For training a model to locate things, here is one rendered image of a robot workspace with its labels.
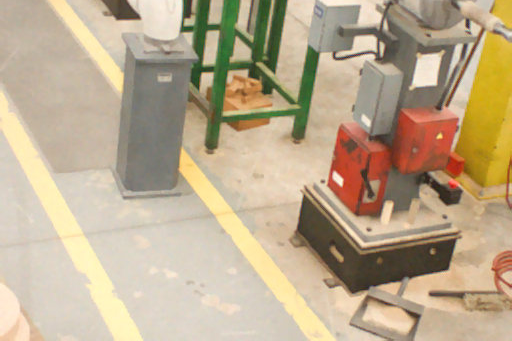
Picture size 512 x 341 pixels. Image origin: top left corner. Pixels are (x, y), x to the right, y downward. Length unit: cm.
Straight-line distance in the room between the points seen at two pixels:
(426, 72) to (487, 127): 120
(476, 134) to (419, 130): 128
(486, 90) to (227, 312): 186
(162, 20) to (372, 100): 97
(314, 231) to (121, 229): 84
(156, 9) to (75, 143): 101
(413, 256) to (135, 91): 137
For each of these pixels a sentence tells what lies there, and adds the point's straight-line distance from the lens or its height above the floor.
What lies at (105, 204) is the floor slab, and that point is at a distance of 458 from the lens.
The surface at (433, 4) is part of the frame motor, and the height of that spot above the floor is 123.
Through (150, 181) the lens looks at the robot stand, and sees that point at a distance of 462.
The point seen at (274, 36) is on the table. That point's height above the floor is 36.
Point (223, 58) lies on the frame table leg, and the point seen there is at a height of 53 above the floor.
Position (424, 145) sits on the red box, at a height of 68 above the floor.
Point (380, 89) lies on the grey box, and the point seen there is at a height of 86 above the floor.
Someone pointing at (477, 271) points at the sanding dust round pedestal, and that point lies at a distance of 461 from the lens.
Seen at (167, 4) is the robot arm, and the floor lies 92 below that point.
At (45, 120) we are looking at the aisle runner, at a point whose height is 0.
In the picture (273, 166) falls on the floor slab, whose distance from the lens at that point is 505.
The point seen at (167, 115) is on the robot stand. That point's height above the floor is 42.
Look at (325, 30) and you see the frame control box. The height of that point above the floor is 102.
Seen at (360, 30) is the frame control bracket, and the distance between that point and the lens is 404.
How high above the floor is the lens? 247
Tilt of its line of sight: 29 degrees down
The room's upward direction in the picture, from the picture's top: 9 degrees clockwise
